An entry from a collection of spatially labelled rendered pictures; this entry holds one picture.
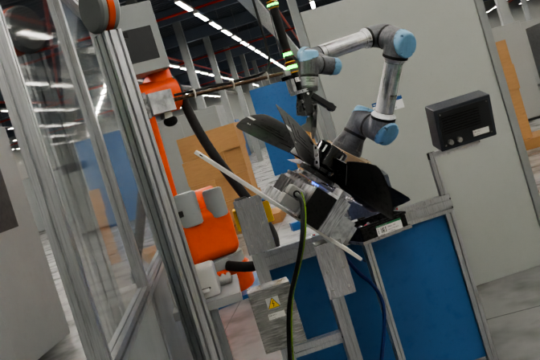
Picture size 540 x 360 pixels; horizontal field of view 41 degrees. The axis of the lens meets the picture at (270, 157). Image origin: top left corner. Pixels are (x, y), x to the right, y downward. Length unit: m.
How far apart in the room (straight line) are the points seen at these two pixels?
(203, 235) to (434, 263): 3.52
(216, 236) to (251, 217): 3.96
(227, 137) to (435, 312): 7.67
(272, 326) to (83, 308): 1.16
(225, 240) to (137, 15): 2.15
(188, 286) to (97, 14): 0.90
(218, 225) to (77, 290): 5.07
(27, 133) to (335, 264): 1.44
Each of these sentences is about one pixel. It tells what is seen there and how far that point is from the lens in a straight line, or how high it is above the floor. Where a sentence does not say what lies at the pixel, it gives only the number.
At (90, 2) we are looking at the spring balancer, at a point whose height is 1.90.
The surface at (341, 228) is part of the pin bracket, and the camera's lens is 2.66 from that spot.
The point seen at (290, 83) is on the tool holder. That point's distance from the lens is 2.75.
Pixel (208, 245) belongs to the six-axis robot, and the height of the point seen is 0.52.
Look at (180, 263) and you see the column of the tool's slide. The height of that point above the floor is 1.04.
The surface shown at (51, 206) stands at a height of 1.34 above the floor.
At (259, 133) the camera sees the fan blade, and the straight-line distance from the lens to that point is 2.71.
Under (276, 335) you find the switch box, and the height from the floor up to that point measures 0.67.
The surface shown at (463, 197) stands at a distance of 4.83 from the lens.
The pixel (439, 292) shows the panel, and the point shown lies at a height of 0.45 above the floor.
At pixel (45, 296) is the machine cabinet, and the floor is 0.48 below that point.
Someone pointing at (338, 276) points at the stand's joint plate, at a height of 0.78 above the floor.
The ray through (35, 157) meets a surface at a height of 1.44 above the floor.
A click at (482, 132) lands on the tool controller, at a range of 3.30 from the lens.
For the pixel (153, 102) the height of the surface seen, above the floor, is 1.55.
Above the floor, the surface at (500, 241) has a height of 0.23.
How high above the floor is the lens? 1.36
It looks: 2 degrees down
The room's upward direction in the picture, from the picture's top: 17 degrees counter-clockwise
